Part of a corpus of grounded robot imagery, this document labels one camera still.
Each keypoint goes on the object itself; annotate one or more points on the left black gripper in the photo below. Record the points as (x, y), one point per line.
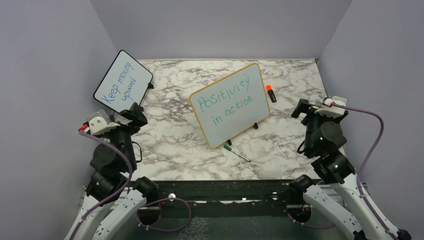
(134, 113)

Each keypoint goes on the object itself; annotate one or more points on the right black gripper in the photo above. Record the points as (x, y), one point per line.
(304, 106)

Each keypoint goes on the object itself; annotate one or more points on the yellow-framed whiteboard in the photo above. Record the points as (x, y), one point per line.
(231, 105)

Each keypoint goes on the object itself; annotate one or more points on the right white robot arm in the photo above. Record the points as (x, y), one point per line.
(361, 219)

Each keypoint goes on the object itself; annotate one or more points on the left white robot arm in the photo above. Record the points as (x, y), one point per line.
(111, 196)

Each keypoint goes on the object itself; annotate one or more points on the black-framed whiteboard with writing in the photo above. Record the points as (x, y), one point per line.
(125, 82)

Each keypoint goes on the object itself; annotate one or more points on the orange-capped black highlighter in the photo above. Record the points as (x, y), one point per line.
(271, 93)

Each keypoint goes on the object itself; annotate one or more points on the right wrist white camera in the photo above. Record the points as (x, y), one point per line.
(328, 110)

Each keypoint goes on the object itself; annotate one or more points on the wrist white camera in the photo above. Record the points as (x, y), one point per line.
(100, 123)
(328, 110)

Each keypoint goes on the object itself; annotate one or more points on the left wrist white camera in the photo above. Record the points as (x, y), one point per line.
(100, 123)

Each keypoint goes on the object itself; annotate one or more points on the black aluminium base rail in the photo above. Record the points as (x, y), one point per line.
(224, 198)

